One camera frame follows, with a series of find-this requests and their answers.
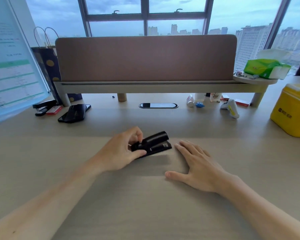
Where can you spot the person's right hand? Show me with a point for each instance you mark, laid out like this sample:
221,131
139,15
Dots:
205,172

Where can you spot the person's left hand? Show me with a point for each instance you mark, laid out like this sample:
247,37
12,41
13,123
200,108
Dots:
115,152

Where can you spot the person's right little finger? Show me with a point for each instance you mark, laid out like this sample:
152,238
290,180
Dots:
208,156

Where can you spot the person's right thumb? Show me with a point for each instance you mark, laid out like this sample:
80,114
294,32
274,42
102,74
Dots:
176,175

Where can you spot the person's left thumb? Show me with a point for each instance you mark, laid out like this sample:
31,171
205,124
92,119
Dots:
138,154

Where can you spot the person's right middle finger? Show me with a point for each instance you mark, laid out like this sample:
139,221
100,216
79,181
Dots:
188,147

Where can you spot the large black stapler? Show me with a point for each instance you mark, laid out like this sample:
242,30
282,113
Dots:
155,144

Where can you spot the person's left forearm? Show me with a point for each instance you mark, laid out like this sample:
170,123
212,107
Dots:
52,197

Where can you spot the person's right forearm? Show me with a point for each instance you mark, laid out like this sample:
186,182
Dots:
260,209

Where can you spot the blue clip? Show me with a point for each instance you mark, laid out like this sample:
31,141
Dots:
200,105

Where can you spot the white tube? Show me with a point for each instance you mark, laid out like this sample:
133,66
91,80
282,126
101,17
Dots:
190,101

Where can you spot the white cup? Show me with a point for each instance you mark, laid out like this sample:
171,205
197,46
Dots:
200,96

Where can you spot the white game controller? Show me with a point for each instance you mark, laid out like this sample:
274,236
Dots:
231,107

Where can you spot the small printed white jar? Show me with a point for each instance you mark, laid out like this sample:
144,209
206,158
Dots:
215,97

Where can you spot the flat red box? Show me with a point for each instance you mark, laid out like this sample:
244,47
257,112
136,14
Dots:
242,102

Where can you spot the beige desk shelf riser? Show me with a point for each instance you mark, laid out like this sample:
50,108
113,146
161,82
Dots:
155,86

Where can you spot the bunch of keys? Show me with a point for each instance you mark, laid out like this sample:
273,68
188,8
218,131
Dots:
245,75

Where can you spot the yellow plastic container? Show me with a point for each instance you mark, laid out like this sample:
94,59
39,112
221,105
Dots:
291,112

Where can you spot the red staples box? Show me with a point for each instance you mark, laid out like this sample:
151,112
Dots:
54,109

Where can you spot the brown felt desk divider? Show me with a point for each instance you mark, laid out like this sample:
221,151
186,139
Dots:
146,57

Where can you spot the green tissue pack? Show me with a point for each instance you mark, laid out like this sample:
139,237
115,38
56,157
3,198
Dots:
265,68

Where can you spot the small black stapler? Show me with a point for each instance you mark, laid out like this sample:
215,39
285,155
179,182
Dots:
43,106

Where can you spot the navy gold-dotted paper bag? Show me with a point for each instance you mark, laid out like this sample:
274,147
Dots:
50,64

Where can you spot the blue document folder stand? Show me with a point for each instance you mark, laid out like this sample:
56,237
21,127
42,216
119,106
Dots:
10,59

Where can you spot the dark window frame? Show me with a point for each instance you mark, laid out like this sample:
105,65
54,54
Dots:
147,16

